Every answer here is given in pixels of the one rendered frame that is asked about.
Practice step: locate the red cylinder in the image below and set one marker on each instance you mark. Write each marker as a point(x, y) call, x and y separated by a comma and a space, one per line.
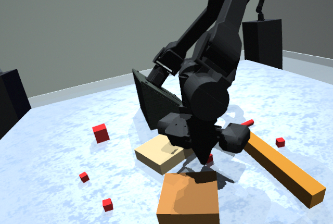
point(249, 122)

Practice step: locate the red square block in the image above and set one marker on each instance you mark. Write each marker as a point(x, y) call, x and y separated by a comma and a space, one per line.
point(84, 177)
point(210, 158)
point(101, 133)
point(280, 142)
point(107, 205)

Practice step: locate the orange long rectangular bar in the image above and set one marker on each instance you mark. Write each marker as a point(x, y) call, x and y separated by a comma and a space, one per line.
point(308, 190)

